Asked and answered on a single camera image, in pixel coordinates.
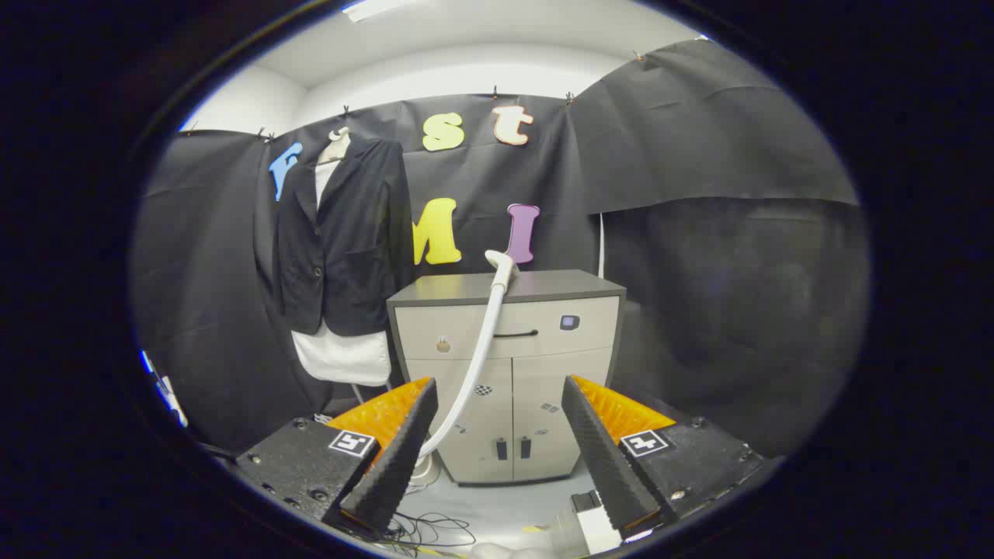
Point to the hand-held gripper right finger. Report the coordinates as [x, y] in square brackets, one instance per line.
[606, 458]

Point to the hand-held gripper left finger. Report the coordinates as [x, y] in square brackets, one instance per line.
[396, 466]

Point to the white garment steamer base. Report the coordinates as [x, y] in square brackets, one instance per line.
[425, 473]

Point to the black suit jacket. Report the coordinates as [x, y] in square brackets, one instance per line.
[349, 256]

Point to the grey and beige cabinet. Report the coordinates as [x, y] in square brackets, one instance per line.
[559, 365]

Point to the black backdrop cloth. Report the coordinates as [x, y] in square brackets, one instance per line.
[699, 272]

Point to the row of black cloth clips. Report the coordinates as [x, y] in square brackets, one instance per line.
[494, 93]

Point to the ceiling light strip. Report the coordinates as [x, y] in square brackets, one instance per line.
[377, 9]

